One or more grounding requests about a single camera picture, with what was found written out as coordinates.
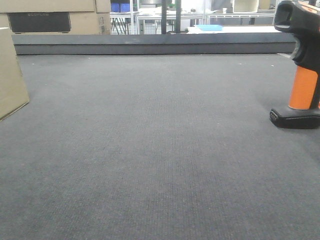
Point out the brown cardboard package box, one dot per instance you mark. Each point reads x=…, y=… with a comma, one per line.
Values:
x=13, y=91

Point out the orange black barcode scanner gun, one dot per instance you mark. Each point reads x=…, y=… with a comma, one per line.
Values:
x=302, y=21

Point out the blue tray on table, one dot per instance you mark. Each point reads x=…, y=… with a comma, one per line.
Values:
x=209, y=27

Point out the dark grey raised table edge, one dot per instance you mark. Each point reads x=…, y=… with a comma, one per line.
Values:
x=163, y=44

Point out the white background workbench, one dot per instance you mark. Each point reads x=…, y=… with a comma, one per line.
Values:
x=236, y=29

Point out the blue storage bins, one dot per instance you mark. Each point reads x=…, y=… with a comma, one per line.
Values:
x=120, y=7

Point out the large stacked cardboard boxes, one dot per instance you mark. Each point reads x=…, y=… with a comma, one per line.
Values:
x=55, y=17

